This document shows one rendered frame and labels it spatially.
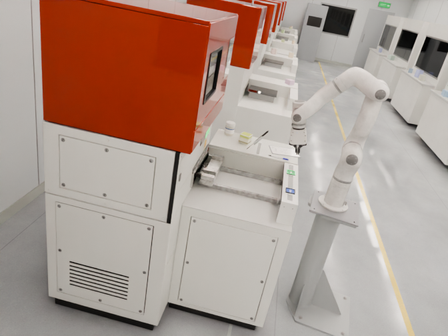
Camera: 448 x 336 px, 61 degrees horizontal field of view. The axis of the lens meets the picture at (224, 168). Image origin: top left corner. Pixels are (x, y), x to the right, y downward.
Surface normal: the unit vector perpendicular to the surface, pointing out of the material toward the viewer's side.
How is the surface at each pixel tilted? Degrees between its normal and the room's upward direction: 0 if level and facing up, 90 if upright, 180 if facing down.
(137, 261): 90
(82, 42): 90
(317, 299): 90
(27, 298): 0
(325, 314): 0
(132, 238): 90
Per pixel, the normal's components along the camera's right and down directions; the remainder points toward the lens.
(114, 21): -0.18, 0.40
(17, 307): 0.17, -0.89
